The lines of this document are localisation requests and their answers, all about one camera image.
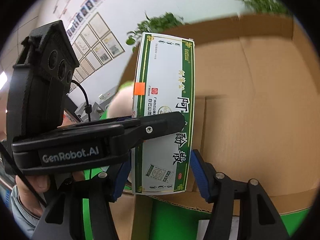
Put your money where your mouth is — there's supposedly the pink pig plush toy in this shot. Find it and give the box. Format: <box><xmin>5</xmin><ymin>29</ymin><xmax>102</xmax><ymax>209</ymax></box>
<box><xmin>109</xmin><ymin>80</ymin><xmax>135</xmax><ymax>120</ymax></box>

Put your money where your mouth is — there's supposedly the green tablecloth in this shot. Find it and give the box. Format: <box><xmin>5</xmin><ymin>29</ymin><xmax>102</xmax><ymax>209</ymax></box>
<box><xmin>82</xmin><ymin>110</ymin><xmax>310</xmax><ymax>240</ymax></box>

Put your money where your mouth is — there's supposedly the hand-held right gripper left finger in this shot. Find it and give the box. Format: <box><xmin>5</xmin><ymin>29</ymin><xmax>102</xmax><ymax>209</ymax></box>
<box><xmin>30</xmin><ymin>152</ymin><xmax>133</xmax><ymax>240</ymax></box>

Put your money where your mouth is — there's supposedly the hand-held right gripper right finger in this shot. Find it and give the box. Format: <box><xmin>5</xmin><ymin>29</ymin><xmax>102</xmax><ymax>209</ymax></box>
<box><xmin>190</xmin><ymin>149</ymin><xmax>285</xmax><ymax>240</ymax></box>

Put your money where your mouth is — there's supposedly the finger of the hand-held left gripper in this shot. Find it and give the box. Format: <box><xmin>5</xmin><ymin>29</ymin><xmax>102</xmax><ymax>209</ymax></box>
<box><xmin>110</xmin><ymin>111</ymin><xmax>186</xmax><ymax>145</ymax></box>
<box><xmin>75</xmin><ymin>116</ymin><xmax>134</xmax><ymax>128</ymax></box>

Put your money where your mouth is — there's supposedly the green potted plant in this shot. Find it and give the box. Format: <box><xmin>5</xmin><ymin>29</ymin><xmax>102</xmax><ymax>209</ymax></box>
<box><xmin>125</xmin><ymin>11</ymin><xmax>185</xmax><ymax>53</ymax></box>
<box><xmin>234</xmin><ymin>0</ymin><xmax>292</xmax><ymax>15</ymax></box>

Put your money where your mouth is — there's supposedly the white paper sheet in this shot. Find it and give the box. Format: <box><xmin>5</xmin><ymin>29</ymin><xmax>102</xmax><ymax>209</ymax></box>
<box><xmin>197</xmin><ymin>216</ymin><xmax>243</xmax><ymax>240</ymax></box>

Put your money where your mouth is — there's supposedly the white green medicine box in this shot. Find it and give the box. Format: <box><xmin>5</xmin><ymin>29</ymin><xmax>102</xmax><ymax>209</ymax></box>
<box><xmin>131</xmin><ymin>32</ymin><xmax>195</xmax><ymax>195</ymax></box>

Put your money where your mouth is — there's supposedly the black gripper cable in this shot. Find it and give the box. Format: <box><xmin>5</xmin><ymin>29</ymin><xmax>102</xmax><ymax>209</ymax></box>
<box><xmin>71</xmin><ymin>79</ymin><xmax>92</xmax><ymax>123</ymax></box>

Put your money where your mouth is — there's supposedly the group of framed wall certificates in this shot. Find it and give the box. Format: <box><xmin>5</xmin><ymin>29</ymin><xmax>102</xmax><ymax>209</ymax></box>
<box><xmin>66</xmin><ymin>12</ymin><xmax>124</xmax><ymax>93</ymax></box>

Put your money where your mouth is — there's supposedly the row of wall portrait photos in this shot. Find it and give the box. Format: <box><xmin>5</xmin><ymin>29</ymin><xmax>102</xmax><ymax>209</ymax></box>
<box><xmin>52</xmin><ymin>0</ymin><xmax>118</xmax><ymax>37</ymax></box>

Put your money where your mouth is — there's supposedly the person's left forearm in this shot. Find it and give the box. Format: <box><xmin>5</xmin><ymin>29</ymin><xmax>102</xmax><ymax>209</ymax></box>
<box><xmin>10</xmin><ymin>185</ymin><xmax>42</xmax><ymax>230</ymax></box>

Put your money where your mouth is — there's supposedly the brown cardboard box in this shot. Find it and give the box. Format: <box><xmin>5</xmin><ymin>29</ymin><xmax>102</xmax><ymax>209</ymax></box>
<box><xmin>117</xmin><ymin>14</ymin><xmax>313</xmax><ymax>240</ymax></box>

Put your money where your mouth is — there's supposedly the person's left hand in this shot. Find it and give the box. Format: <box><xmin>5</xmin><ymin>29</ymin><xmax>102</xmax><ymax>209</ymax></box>
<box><xmin>15</xmin><ymin>172</ymin><xmax>84</xmax><ymax>218</ymax></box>

